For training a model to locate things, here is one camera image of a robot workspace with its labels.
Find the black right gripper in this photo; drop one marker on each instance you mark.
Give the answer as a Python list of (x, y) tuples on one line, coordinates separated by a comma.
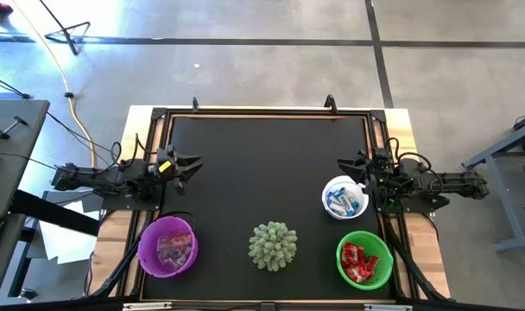
[(381, 168)]

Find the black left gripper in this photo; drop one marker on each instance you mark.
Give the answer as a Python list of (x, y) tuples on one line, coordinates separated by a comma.
[(161, 166)]

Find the clear hard candy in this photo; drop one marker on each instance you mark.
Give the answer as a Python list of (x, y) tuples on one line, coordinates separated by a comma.
[(183, 244), (167, 252)]

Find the red Skittles packet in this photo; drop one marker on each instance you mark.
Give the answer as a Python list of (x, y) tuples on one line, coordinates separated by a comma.
[(350, 251), (356, 273), (370, 262)]

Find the succulent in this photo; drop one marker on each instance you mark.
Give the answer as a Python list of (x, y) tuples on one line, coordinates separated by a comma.
[(273, 246)]

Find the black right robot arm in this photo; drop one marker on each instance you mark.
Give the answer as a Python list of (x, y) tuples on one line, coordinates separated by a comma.
[(439, 181)]

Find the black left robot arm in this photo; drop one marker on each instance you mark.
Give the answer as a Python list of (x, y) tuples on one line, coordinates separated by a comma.
[(94, 175)]

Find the white bowl with black face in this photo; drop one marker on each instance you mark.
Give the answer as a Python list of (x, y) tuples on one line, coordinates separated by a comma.
[(362, 205)]

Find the black table mat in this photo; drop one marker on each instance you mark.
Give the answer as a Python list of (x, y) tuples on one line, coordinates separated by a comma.
[(254, 173)]

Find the purple plastic bowl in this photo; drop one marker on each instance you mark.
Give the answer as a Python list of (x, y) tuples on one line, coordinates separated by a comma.
[(148, 255)]

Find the green plastic bowl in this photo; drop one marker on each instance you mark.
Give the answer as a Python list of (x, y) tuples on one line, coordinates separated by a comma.
[(385, 268)]

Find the white paper sheets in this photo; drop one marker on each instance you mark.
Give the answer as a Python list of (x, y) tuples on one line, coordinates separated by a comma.
[(64, 242)]

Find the grey desk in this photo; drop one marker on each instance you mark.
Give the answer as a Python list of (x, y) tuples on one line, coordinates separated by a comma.
[(12, 173)]

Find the black floor stand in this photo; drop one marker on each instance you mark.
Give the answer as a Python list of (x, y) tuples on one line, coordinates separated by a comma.
[(67, 30)]

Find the black aluminium table frame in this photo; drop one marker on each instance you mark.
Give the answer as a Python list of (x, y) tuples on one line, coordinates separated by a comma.
[(159, 113)]

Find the black clamp bracket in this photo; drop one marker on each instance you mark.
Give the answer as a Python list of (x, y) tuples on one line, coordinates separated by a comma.
[(195, 103), (330, 103)]

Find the black diagonal frame strut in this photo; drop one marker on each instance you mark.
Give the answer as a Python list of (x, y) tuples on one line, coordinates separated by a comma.
[(120, 270), (411, 268)]

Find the silver metal bracket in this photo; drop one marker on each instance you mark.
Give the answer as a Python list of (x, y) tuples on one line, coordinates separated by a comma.
[(387, 307), (147, 306)]

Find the grey metal desk frame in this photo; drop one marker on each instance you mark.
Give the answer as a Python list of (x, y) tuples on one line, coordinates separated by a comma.
[(510, 203)]

